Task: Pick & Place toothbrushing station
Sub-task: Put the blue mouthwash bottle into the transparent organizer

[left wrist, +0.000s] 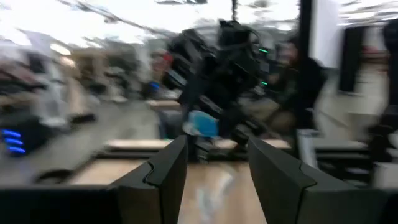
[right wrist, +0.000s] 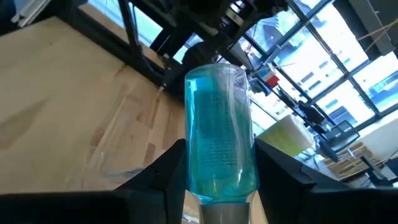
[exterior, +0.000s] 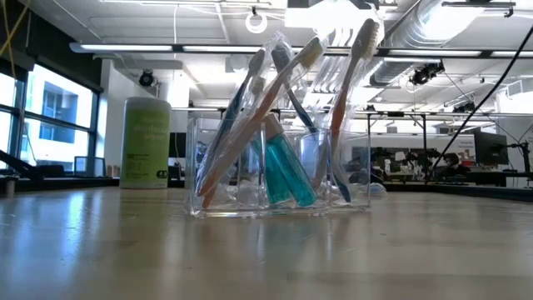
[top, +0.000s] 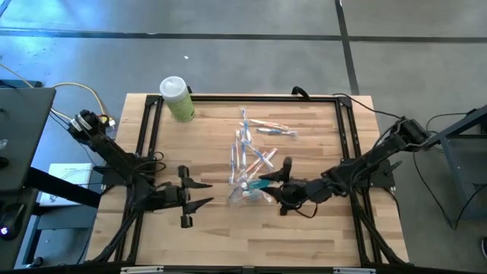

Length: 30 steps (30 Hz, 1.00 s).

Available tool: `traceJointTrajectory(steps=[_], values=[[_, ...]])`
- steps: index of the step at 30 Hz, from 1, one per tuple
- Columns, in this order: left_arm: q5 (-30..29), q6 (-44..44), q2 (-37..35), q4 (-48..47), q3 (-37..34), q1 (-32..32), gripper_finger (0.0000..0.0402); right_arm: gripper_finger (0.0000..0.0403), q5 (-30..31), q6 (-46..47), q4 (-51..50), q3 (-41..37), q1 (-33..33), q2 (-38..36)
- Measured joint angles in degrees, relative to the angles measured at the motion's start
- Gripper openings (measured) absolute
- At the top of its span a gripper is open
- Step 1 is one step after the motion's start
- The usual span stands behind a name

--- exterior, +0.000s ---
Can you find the small grey post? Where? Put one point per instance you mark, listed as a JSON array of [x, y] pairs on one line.
[[10, 187]]

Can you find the black ceiling camera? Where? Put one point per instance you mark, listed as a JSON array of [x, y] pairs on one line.
[[464, 107], [146, 78], [426, 73]]

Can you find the green disinfecting wipes canister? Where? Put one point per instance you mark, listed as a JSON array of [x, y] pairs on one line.
[[145, 146]]

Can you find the orange toothbrush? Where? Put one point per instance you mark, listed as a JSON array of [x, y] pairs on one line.
[[339, 121], [256, 127]]

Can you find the black metal rack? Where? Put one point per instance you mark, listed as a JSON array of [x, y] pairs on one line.
[[395, 113]]

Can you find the long ceiling light rail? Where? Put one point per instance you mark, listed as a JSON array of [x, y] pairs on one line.
[[125, 48]]

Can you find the dark wall monitor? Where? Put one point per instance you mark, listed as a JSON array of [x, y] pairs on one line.
[[177, 145]]

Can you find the large office window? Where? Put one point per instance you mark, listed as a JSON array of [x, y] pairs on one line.
[[58, 104]]

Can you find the black computer monitor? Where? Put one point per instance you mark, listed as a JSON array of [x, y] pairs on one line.
[[491, 148]]

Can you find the person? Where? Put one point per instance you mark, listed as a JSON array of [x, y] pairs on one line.
[[451, 160]]

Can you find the clear plastic bag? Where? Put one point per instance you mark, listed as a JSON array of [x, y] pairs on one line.
[[216, 212]]

